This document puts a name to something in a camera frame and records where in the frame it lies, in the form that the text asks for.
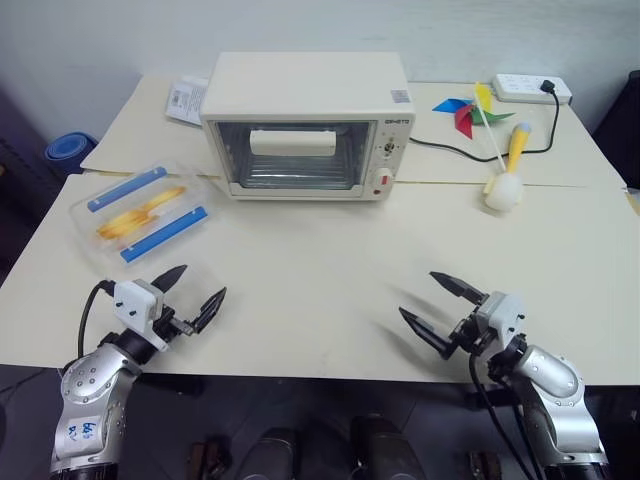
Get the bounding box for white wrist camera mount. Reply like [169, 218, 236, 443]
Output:
[111, 279, 169, 352]
[471, 290, 527, 347]

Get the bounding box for dark rounded shape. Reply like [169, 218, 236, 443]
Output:
[348, 413, 427, 480]
[238, 424, 302, 480]

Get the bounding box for clear plastic food container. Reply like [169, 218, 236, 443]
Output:
[68, 159, 212, 272]

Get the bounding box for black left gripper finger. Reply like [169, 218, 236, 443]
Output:
[190, 286, 228, 336]
[150, 264, 189, 296]

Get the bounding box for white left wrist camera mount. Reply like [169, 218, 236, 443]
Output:
[111, 279, 169, 352]

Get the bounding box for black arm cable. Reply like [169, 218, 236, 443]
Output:
[78, 280, 117, 359]
[466, 344, 545, 480]

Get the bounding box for yellow handled sponge brush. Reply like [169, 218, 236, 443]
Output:
[482, 121, 534, 212]

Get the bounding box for golden fries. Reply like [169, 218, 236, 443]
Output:
[96, 185, 188, 247]

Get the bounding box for white plastic cylinder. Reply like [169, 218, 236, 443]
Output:
[249, 128, 338, 159]

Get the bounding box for black power cable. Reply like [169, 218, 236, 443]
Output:
[409, 91, 562, 164]

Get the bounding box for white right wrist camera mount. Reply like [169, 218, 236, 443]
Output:
[471, 290, 527, 347]

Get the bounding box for white printed leaflet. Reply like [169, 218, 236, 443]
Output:
[164, 75, 211, 124]

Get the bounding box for cream toaster oven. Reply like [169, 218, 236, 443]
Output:
[199, 51, 416, 203]

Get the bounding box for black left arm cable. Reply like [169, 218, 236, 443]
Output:
[78, 280, 117, 359]

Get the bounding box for colourful paper pinwheel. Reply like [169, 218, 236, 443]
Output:
[431, 81, 517, 175]

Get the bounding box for black chair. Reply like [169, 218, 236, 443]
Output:
[593, 69, 640, 192]

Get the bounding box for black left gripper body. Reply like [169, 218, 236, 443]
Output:
[149, 302, 198, 346]

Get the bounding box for white power strip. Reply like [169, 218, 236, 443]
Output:
[491, 73, 574, 106]

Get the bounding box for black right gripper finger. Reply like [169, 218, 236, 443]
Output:
[397, 307, 454, 360]
[428, 271, 487, 307]

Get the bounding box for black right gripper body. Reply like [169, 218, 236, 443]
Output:
[445, 310, 495, 359]

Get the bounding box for small dark brown shape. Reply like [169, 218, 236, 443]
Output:
[188, 436, 235, 480]
[466, 448, 507, 480]

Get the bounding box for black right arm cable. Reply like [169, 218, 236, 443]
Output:
[466, 344, 545, 480]

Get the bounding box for blue container clip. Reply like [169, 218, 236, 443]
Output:
[120, 206, 209, 263]
[86, 166, 168, 212]

